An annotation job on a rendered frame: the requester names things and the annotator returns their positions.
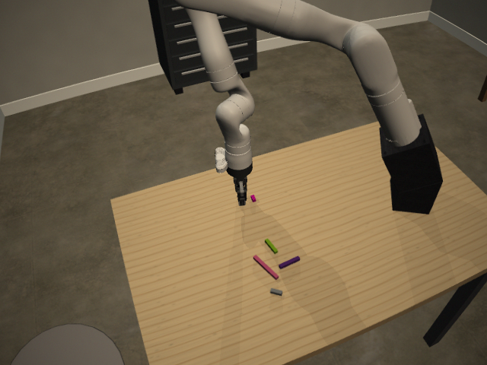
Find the short grey rod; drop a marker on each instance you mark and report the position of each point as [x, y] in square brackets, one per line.
[276, 292]

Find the purple rod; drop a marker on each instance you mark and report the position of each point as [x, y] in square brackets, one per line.
[289, 262]

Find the lime green rod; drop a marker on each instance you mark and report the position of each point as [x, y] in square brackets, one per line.
[270, 245]

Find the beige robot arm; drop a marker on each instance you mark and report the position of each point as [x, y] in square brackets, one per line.
[295, 20]

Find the pink rod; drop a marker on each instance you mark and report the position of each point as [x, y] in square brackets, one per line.
[266, 267]

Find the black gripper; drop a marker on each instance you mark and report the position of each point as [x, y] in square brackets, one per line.
[240, 179]

